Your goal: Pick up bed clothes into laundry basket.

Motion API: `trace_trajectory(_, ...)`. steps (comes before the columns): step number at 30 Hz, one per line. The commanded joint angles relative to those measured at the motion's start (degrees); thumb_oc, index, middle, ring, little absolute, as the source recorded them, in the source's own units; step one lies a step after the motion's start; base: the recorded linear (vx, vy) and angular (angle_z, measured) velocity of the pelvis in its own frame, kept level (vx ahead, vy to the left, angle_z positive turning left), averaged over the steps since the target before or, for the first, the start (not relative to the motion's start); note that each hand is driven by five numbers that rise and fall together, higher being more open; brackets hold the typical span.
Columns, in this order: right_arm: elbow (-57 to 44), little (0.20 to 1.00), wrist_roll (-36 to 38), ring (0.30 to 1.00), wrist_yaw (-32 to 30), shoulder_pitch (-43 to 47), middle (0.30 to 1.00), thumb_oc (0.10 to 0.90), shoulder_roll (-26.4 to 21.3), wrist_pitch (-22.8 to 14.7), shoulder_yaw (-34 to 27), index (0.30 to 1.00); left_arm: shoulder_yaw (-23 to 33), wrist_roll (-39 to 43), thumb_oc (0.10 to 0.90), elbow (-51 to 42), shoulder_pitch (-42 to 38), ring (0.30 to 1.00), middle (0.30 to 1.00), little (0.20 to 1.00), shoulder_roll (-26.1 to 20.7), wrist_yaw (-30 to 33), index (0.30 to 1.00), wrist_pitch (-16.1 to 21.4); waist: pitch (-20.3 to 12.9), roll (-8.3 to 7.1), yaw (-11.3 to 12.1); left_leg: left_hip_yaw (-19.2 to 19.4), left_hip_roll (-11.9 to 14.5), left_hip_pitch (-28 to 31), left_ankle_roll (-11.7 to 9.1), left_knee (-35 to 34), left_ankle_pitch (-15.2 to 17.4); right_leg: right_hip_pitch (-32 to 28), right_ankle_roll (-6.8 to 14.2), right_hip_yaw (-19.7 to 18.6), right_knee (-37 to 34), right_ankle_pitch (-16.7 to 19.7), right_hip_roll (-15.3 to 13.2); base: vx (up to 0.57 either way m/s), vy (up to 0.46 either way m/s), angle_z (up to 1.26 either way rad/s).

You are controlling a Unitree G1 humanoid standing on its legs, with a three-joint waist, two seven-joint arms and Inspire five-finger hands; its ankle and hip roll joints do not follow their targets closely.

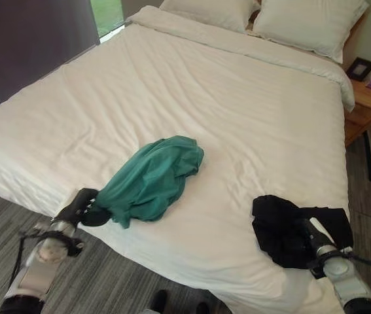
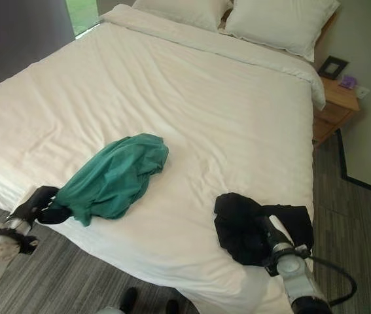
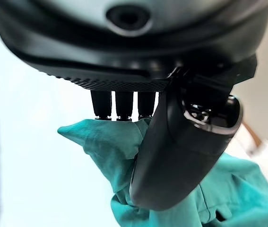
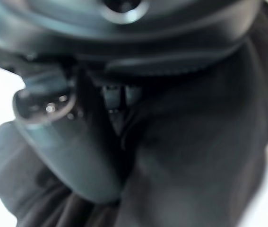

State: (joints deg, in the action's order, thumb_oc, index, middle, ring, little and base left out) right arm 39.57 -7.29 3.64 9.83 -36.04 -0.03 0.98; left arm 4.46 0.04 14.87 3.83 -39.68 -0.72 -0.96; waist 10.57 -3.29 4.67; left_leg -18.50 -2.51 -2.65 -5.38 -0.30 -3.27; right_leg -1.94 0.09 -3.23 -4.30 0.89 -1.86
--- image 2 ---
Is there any grey curtain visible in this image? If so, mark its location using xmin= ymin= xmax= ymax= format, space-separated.
xmin=0 ymin=0 xmax=76 ymax=99

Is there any white duvet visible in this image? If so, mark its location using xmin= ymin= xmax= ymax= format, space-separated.
xmin=0 ymin=3 xmax=327 ymax=314

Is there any purple small box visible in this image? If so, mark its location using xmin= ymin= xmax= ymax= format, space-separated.
xmin=340 ymin=75 xmax=358 ymax=90

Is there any black garment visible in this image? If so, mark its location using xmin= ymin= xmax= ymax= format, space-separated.
xmin=213 ymin=192 xmax=315 ymax=266

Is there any black picture frame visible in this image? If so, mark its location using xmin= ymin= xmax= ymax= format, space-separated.
xmin=318 ymin=56 xmax=349 ymax=80

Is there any green garment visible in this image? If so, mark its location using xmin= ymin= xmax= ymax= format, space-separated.
xmin=51 ymin=133 xmax=169 ymax=228

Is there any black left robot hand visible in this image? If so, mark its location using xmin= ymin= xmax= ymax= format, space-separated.
xmin=12 ymin=185 xmax=72 ymax=225

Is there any white pillow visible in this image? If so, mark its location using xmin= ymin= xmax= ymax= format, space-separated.
xmin=131 ymin=0 xmax=234 ymax=33
xmin=224 ymin=0 xmax=341 ymax=63

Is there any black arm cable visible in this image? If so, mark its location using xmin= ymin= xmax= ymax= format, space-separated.
xmin=294 ymin=247 xmax=358 ymax=307

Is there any window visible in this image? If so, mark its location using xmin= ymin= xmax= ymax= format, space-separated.
xmin=66 ymin=0 xmax=101 ymax=40

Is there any wooden nightstand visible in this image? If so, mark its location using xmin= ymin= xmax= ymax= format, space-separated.
xmin=312 ymin=77 xmax=361 ymax=150

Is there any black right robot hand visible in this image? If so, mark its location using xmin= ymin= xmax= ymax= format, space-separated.
xmin=249 ymin=213 xmax=287 ymax=255

